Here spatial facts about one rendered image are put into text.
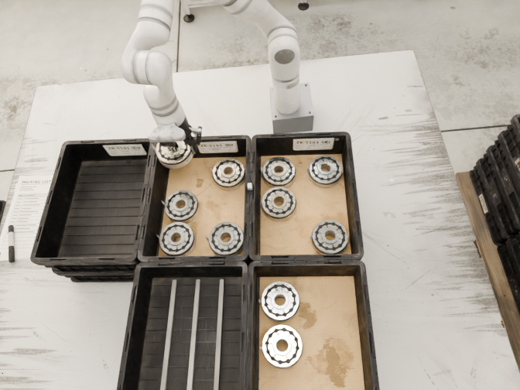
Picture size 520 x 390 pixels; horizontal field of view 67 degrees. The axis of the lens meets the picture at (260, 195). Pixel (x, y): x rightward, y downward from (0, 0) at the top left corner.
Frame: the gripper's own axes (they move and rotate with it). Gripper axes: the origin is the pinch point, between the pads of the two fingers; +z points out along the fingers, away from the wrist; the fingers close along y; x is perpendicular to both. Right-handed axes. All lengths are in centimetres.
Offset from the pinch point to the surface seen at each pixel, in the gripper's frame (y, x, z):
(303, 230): -33.1, 19.0, 17.4
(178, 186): 6.2, 3.0, 17.0
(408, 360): -61, 53, 31
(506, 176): -120, -20, 61
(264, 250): -21.4, 24.8, 17.2
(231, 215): -11.4, 13.6, 17.1
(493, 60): -159, -125, 103
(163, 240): 7.7, 22.3, 14.0
